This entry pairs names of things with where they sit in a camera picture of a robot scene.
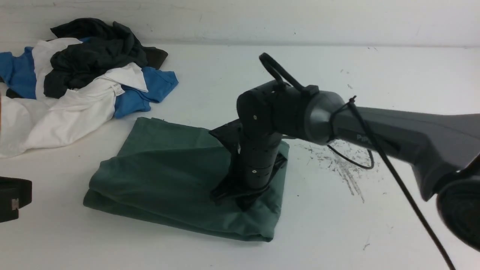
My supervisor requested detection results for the blue shirt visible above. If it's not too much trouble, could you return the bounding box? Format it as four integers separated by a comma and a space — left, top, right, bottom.
1, 37, 179, 120

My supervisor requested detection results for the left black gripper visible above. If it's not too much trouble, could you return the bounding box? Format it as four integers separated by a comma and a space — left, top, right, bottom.
0, 177, 32, 223

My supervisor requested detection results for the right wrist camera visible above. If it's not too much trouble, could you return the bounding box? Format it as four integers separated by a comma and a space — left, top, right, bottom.
208, 119, 242, 154

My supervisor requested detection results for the green long-sleeved shirt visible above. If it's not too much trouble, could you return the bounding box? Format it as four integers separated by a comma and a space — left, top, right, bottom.
83, 117, 287, 242

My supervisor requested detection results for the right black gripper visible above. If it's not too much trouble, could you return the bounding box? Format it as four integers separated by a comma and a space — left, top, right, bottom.
210, 131, 287, 212

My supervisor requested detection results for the white shirt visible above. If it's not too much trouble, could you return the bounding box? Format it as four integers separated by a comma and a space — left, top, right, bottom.
0, 38, 149, 159

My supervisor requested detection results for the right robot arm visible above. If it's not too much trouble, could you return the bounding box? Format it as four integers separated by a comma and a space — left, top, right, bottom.
210, 81, 479, 250

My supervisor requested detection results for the dark grey shirt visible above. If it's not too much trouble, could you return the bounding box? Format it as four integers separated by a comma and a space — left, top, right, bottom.
5, 18, 168, 100

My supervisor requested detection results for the right black cable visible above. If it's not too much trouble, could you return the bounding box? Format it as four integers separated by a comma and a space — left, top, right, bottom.
259, 52, 456, 270

